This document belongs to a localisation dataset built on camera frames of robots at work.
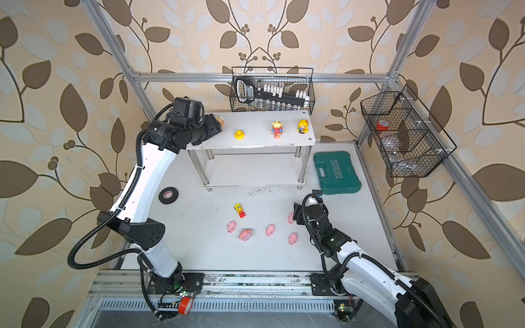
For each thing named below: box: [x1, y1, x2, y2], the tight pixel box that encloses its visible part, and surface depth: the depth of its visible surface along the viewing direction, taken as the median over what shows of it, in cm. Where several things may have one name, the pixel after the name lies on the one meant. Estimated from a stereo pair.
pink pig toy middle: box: [265, 224, 276, 237], surface depth 88 cm
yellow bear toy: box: [296, 119, 309, 134], surface depth 76 cm
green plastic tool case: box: [313, 151, 362, 195], surface depth 104 cm
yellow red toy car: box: [233, 202, 247, 218], surface depth 95 cm
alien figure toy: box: [271, 119, 284, 139], surface depth 73 cm
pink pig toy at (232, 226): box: [226, 220, 238, 234], surface depth 90 cm
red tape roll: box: [375, 119, 390, 131], surface depth 83 cm
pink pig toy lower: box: [288, 232, 299, 246], surface depth 86 cm
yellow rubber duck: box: [234, 129, 245, 141], surface depth 75 cm
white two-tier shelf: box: [186, 110, 316, 193], surface depth 84 cm
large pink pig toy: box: [238, 229, 253, 242], surface depth 84 cm
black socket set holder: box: [235, 75, 310, 106], surface depth 85 cm
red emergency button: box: [177, 295, 193, 316], surface depth 68 cm
